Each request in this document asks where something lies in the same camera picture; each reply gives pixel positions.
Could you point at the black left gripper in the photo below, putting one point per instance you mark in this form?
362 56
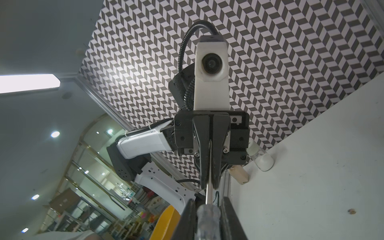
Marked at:
230 131

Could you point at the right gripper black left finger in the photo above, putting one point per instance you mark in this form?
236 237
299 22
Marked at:
186 227

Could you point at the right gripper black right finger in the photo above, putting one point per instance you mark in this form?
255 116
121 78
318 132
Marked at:
231 228

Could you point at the clear-handled screwdriver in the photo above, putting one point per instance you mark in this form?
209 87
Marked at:
208 226

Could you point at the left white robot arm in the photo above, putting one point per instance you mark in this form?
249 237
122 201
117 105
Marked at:
131 153

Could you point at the yellow bin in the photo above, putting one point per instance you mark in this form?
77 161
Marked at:
166 224

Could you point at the small tan wooden block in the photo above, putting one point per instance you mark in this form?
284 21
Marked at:
239 174

